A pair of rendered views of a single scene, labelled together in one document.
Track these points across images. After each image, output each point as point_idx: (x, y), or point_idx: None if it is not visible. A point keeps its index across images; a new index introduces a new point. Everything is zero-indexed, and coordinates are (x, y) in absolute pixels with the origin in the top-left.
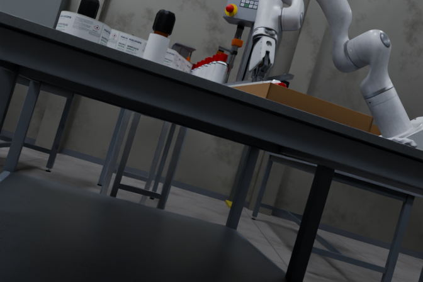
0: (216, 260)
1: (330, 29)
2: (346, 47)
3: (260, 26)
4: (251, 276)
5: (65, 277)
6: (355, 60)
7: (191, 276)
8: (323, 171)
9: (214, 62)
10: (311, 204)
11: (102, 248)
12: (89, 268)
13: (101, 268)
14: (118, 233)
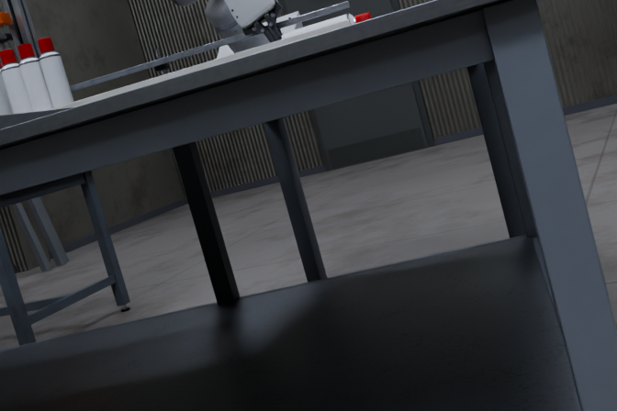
0: (178, 339)
1: None
2: None
3: None
4: (229, 317)
5: (343, 395)
6: None
7: (265, 341)
8: (192, 149)
9: (32, 59)
10: (201, 197)
11: (183, 403)
12: (290, 392)
13: (283, 386)
14: (82, 410)
